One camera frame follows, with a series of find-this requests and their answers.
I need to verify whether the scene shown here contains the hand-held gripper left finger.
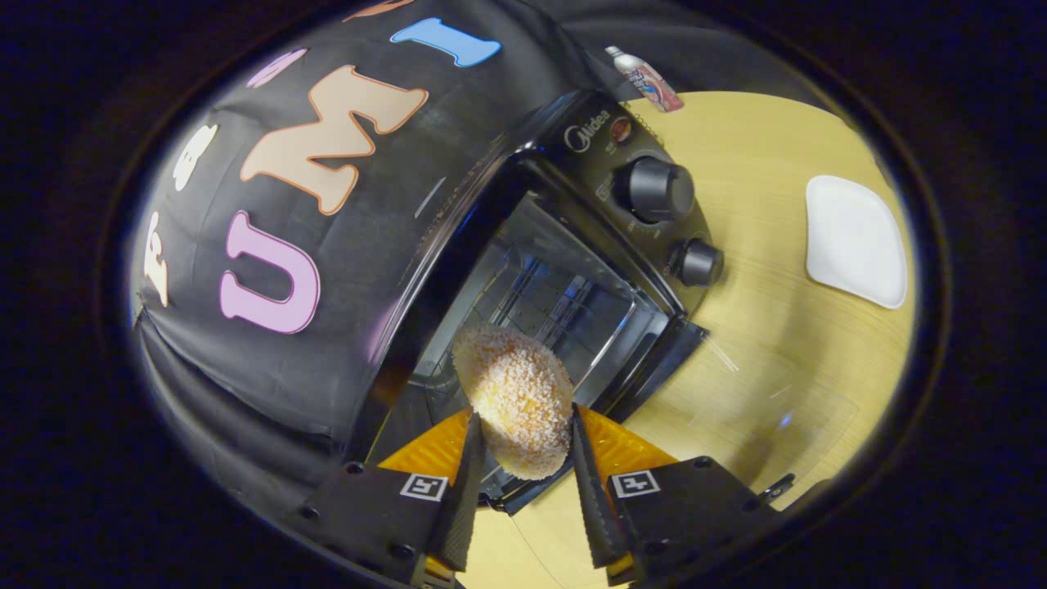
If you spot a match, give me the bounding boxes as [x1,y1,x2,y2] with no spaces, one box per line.
[299,409,485,586]

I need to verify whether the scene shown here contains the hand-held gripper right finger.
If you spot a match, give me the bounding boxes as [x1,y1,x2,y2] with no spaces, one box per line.
[571,405,778,586]

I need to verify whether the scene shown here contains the breaded food patty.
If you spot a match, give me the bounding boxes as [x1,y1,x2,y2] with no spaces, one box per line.
[452,323,575,481]

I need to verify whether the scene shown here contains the black toaster oven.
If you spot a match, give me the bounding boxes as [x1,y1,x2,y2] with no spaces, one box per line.
[352,88,860,516]

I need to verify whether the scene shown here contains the black backdrop cloth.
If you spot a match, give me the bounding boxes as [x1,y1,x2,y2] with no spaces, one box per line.
[129,0,827,524]

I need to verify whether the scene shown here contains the white plate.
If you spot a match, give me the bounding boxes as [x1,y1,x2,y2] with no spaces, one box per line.
[805,175,909,310]

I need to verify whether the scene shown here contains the pink and white bottle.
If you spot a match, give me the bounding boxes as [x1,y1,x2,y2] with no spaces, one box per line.
[605,45,685,114]

